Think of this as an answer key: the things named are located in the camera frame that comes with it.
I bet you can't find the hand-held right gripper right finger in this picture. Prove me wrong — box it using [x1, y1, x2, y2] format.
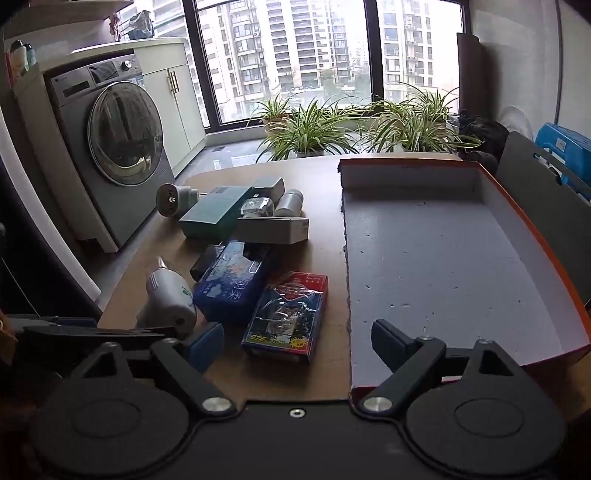
[353, 318, 525, 414]

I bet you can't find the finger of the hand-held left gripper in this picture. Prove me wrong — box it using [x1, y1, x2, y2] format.
[23, 326, 178, 348]

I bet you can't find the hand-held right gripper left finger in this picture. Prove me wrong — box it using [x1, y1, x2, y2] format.
[69, 322, 238, 416]

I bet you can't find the white plug-in mosquito repeller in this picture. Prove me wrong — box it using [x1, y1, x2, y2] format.
[137, 256, 198, 334]

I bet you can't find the blue cartoon print box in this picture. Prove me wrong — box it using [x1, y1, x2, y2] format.
[192, 239, 274, 323]

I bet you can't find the black wall charger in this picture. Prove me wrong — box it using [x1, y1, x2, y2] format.
[190, 244, 225, 281]

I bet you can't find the red blue playing card box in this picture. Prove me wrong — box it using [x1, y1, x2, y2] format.
[241, 271, 329, 364]

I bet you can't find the orange cardboard box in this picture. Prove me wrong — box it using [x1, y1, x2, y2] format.
[338, 158, 591, 402]

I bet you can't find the teal carton box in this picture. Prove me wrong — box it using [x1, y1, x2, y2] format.
[179, 186, 254, 239]

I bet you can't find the white charger packaging box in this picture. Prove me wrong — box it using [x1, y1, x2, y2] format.
[237, 216, 310, 244]

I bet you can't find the white round plug adapter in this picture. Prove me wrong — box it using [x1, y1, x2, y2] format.
[156, 183, 200, 219]

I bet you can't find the white plastic bottle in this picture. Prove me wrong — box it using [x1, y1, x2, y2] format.
[274, 189, 304, 218]

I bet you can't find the grey wall charger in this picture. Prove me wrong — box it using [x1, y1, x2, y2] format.
[253, 177, 286, 200]

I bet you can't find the grey front-load washing machine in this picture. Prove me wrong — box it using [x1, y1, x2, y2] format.
[44, 53, 177, 253]

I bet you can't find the spider plant in white pot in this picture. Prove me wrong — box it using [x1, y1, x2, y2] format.
[257, 100, 363, 161]

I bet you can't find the small potted spider plant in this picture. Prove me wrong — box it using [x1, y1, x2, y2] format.
[250, 96, 297, 139]

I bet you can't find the white floor fan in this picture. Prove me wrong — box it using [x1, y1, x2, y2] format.
[501, 105, 537, 145]

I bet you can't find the blue plastic stool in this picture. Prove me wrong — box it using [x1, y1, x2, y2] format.
[534, 122, 591, 200]

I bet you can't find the white toiletry bottle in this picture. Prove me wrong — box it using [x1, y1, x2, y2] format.
[9, 40, 29, 78]

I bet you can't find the black framed window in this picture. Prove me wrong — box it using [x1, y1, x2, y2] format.
[182, 0, 465, 136]

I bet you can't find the clear blue plastic bag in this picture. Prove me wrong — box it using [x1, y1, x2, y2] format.
[126, 11, 154, 41]

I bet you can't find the wall shelf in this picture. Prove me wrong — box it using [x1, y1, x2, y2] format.
[0, 0, 136, 43]

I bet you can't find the grey wall pipe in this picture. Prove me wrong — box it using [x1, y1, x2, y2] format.
[555, 0, 563, 126]

